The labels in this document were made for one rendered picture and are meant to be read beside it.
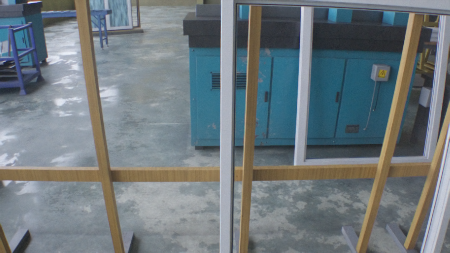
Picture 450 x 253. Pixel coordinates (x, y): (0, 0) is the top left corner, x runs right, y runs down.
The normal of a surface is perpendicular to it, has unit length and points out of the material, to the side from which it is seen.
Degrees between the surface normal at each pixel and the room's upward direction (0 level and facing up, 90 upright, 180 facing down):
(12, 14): 90
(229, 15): 82
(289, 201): 0
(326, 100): 90
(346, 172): 90
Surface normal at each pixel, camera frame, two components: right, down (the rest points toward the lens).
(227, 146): 0.05, 0.28
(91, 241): 0.02, -0.91
